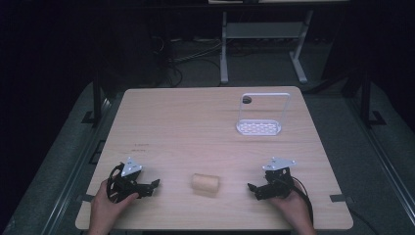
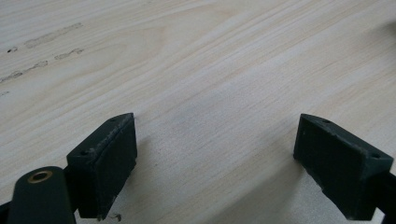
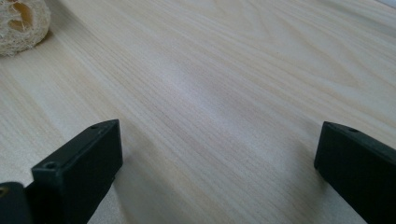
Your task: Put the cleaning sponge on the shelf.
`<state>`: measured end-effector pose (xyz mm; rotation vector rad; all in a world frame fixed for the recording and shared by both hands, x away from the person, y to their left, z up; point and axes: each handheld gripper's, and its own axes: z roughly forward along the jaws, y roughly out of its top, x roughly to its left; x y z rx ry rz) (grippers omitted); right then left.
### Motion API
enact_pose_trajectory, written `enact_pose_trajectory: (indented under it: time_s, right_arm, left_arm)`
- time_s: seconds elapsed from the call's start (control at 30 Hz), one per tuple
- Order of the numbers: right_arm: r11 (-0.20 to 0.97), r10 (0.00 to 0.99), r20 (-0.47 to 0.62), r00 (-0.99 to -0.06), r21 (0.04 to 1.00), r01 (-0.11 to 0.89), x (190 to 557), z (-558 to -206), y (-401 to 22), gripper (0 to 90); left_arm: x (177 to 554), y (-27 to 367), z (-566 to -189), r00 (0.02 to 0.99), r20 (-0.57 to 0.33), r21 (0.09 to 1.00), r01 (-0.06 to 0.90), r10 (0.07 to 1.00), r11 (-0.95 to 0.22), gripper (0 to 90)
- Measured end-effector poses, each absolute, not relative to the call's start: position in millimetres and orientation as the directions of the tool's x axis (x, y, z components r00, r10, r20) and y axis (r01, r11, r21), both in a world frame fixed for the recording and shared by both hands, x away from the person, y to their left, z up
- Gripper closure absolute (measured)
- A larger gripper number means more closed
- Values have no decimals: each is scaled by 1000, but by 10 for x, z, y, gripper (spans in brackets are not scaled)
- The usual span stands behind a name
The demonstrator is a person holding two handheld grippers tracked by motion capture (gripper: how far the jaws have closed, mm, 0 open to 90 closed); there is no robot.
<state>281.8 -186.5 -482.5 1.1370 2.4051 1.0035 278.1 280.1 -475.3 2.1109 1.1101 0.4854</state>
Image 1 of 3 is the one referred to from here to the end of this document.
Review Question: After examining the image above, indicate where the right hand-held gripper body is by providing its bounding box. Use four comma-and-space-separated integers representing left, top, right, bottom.
261, 157, 299, 200

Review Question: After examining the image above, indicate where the white metal desk frame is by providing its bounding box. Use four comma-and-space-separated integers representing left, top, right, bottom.
219, 9, 315, 86

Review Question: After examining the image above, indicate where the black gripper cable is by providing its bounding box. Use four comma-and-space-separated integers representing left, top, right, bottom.
290, 175, 315, 226
106, 164, 126, 204

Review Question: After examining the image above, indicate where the person's left hand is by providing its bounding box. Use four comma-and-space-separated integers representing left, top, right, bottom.
89, 178, 140, 227

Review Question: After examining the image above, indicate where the grey table edge bracket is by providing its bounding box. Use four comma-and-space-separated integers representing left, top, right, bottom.
329, 193, 355, 204
75, 193, 96, 204

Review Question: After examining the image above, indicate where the person's right hand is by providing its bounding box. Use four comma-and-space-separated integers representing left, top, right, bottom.
267, 181, 315, 227

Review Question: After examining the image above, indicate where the white metal rack stand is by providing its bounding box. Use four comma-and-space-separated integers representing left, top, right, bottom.
235, 92, 292, 137

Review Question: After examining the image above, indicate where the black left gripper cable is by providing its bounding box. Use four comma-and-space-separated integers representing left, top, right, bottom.
106, 164, 126, 204

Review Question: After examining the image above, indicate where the beige cylindrical roll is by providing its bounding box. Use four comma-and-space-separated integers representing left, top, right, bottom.
190, 172, 220, 198

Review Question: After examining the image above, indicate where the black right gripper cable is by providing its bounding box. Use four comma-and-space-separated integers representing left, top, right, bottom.
290, 175, 315, 226

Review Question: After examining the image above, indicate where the bundle of floor cables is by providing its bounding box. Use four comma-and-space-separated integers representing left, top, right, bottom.
150, 34, 223, 88

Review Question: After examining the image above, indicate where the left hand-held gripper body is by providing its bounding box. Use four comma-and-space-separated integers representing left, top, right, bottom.
111, 157, 149, 203

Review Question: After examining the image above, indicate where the black metal stand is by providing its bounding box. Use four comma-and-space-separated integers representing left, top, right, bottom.
81, 70, 109, 125
342, 67, 388, 128

